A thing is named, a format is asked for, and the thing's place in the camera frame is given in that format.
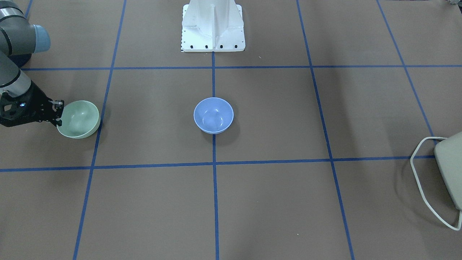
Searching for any cream toaster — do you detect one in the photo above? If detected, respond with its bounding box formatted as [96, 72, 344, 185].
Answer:
[434, 132, 462, 210]

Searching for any green bowl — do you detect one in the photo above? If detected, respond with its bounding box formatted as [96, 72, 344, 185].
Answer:
[57, 100, 101, 139]

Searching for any white toaster cable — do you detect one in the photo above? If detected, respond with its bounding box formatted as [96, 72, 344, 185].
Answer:
[410, 136, 462, 231]

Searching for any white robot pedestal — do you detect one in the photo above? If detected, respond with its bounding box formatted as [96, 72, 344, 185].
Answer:
[180, 0, 246, 52]

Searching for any blue bowl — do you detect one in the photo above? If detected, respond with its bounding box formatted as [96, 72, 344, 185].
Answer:
[193, 97, 235, 134]

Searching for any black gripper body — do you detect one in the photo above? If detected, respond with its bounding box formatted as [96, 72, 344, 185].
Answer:
[0, 82, 51, 127]

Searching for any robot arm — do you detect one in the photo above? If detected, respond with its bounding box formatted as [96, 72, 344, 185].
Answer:
[0, 0, 64, 127]

